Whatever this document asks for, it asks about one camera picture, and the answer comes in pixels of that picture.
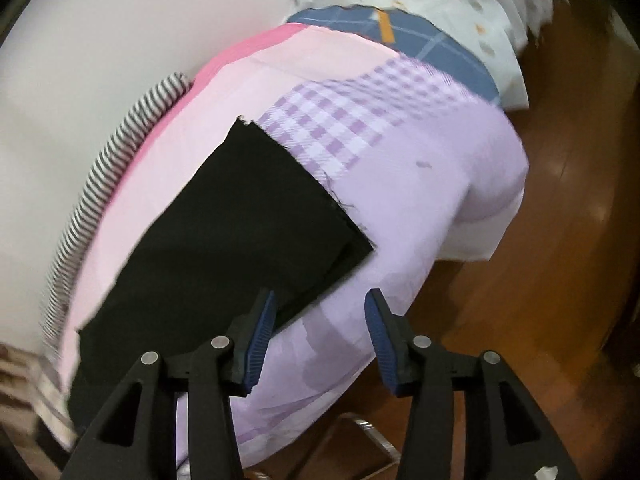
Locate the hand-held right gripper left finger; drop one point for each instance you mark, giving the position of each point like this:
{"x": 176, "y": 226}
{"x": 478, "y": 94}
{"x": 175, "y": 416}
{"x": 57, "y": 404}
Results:
{"x": 257, "y": 340}

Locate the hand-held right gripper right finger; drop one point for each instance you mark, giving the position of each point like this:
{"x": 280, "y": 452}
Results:
{"x": 387, "y": 345}

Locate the black pants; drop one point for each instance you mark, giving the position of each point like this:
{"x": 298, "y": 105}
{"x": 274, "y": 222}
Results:
{"x": 215, "y": 240}

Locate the pink and purple bed sheet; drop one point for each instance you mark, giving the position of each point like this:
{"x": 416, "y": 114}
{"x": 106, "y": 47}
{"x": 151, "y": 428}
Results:
{"x": 425, "y": 185}

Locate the grey white striped blanket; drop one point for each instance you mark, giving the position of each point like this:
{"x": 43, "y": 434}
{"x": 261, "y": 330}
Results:
{"x": 115, "y": 165}

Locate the plaid pillow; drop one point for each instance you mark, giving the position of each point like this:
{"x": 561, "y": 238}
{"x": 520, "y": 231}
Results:
{"x": 35, "y": 390}

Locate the blue plaid cloth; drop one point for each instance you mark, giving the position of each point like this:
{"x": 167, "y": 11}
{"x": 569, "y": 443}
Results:
{"x": 440, "y": 45}

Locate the white dotted cloth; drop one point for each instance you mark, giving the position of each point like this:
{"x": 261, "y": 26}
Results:
{"x": 450, "y": 5}

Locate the metal stool frame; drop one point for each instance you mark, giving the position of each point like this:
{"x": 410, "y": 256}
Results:
{"x": 372, "y": 435}

